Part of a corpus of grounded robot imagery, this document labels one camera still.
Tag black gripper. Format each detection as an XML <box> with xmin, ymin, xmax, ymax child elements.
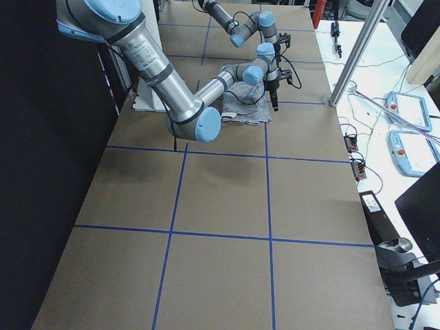
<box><xmin>273</xmin><ymin>33</ymin><xmax>291</xmax><ymax>52</ymax></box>
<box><xmin>266</xmin><ymin>68</ymin><xmax>293</xmax><ymax>111</ymax></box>

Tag navy white striped polo shirt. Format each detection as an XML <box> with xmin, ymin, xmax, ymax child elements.
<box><xmin>221</xmin><ymin>82</ymin><xmax>272</xmax><ymax>125</ymax></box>

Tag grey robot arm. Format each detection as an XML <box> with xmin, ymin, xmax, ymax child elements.
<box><xmin>56</xmin><ymin>1</ymin><xmax>292</xmax><ymax>143</ymax></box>
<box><xmin>198</xmin><ymin>0</ymin><xmax>291</xmax><ymax>52</ymax></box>

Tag red cylinder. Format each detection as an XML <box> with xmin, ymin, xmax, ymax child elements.
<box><xmin>312</xmin><ymin>0</ymin><xmax>327</xmax><ymax>29</ymax></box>

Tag black handheld gripper stick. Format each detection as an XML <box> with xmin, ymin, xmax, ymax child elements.
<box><xmin>331</xmin><ymin>0</ymin><xmax>342</xmax><ymax>58</ymax></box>

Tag upper orange relay board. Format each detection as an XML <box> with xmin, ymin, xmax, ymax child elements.
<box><xmin>344</xmin><ymin>134</ymin><xmax>358</xmax><ymax>153</ymax></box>

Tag orange relay board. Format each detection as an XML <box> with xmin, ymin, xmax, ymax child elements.
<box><xmin>344</xmin><ymin>134</ymin><xmax>358</xmax><ymax>153</ymax></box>
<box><xmin>351</xmin><ymin>158</ymin><xmax>366</xmax><ymax>182</ymax></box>

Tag lower orange relay board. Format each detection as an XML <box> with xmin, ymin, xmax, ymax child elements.
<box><xmin>351</xmin><ymin>158</ymin><xmax>366</xmax><ymax>182</ymax></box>

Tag brown table mat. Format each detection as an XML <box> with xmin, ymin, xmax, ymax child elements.
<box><xmin>33</xmin><ymin>6</ymin><xmax>393</xmax><ymax>329</ymax></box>

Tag far blue teach pendant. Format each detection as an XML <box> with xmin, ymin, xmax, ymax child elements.
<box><xmin>386</xmin><ymin>91</ymin><xmax>432</xmax><ymax>132</ymax></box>

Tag blue teach pendant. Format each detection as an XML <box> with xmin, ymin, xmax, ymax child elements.
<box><xmin>387</xmin><ymin>131</ymin><xmax>439</xmax><ymax>177</ymax></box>
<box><xmin>386</xmin><ymin>91</ymin><xmax>432</xmax><ymax>132</ymax></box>

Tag wooden board panel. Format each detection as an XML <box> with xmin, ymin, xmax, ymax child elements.
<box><xmin>406</xmin><ymin>28</ymin><xmax>440</xmax><ymax>85</ymax></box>

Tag near blue teach pendant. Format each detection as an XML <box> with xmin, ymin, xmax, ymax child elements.
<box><xmin>387</xmin><ymin>131</ymin><xmax>439</xmax><ymax>177</ymax></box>

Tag metal reacher grabber tool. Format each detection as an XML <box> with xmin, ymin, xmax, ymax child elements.
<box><xmin>348</xmin><ymin>87</ymin><xmax>439</xmax><ymax>145</ymax></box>

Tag black box with label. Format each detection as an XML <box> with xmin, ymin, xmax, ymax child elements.
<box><xmin>359</xmin><ymin>190</ymin><xmax>399</xmax><ymax>245</ymax></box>

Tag black computer monitor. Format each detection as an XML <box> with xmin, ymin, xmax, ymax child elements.
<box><xmin>395</xmin><ymin>164</ymin><xmax>440</xmax><ymax>261</ymax></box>

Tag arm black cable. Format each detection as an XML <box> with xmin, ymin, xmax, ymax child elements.
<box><xmin>164</xmin><ymin>51</ymin><xmax>303</xmax><ymax>152</ymax></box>
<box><xmin>230</xmin><ymin>12</ymin><xmax>262</xmax><ymax>32</ymax></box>

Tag aluminium frame post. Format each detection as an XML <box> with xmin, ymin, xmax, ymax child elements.
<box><xmin>329</xmin><ymin>0</ymin><xmax>389</xmax><ymax>107</ymax></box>

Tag thin black table cable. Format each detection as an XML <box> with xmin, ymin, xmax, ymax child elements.
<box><xmin>322</xmin><ymin>51</ymin><xmax>430</xmax><ymax>193</ymax></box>

